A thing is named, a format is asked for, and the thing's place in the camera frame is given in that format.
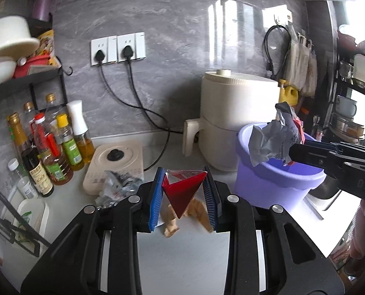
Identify hanging plastic bags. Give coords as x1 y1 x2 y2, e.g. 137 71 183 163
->
285 26 318 96

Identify yellow detergent bottle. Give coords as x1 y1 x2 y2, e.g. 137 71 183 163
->
278 79 300 105

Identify tan peel scrap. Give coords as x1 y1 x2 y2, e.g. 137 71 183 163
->
183 198 214 232
159 204 180 238

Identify white wall socket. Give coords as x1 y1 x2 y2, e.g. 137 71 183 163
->
117 31 147 63
90 36 118 67

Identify hanging black cable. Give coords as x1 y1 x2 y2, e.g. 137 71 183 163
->
264 25 292 80

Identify yellow snack packet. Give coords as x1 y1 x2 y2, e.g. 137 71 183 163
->
37 30 58 66

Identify steel pot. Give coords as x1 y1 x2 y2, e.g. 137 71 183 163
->
328 114 365 137

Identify oil bottle with red handle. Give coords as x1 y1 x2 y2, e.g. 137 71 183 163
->
32 113 74 186

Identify steel sink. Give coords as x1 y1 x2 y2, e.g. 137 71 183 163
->
304 172 364 222

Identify grey wrapper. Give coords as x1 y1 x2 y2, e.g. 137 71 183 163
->
248 101 306 166

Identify cream induction cooker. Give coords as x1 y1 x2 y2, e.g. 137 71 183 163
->
83 140 144 195

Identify red triangular wrapper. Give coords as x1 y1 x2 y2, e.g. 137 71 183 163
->
162 169 208 219

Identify white plastic tray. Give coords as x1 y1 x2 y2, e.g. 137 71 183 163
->
12 198 50 257

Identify black wall shelf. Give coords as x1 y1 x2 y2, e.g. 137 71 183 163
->
0 57 68 105

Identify black metal frame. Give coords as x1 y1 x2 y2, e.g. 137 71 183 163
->
0 178 52 257

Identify white top oil sprayer bottle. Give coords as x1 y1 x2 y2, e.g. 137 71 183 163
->
66 100 95 165

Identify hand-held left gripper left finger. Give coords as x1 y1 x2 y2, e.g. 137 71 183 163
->
20 166 168 295

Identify small clear bottle white cap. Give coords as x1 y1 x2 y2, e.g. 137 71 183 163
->
7 158 39 200

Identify cream air fryer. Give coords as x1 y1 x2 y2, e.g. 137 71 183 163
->
182 70 280 173

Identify red plastic container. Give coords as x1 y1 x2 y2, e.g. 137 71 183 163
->
13 55 51 79

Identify black plug with cable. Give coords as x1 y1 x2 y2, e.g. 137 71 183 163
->
95 49 184 136
121 45 172 173

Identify white cup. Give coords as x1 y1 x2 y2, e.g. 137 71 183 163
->
353 54 365 88

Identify green seasoning packet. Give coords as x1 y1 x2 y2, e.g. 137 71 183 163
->
17 210 36 243

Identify clear bottle gold cap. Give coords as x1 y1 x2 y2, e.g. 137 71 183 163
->
22 101 40 136
44 93 68 123

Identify black dish rack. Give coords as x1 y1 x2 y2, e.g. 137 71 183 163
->
324 21 365 148

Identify pink bottle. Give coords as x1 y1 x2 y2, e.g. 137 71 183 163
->
31 0 52 22

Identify pill blister pack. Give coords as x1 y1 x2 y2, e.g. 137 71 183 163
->
95 170 143 209

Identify pale ceramic bowl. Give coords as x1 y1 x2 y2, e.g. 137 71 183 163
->
336 95 358 116

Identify white wall hook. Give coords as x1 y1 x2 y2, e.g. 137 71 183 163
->
273 9 294 25

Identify purple plastic bucket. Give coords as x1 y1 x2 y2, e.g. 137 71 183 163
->
234 123 327 214

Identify yellow cap green label bottle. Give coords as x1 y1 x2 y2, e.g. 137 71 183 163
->
56 114 85 172

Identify dark sauce bottle gold cap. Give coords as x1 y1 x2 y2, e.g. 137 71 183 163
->
7 112 55 198

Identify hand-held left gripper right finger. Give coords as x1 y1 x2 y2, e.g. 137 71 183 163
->
201 166 346 295

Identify large white bowl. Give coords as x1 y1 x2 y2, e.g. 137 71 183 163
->
0 15 40 60

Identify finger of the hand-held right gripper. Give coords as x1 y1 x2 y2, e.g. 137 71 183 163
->
304 140 343 152
288 144 338 170

